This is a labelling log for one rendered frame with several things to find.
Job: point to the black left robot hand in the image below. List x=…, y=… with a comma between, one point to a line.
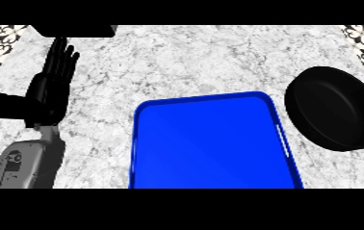
x=48, y=92

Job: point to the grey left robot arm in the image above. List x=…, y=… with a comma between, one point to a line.
x=29, y=163

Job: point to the blue rectangular tray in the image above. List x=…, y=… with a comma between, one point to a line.
x=214, y=144

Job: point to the black round pot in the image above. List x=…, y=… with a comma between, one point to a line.
x=328, y=108

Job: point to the black appliance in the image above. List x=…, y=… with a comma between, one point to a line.
x=75, y=30

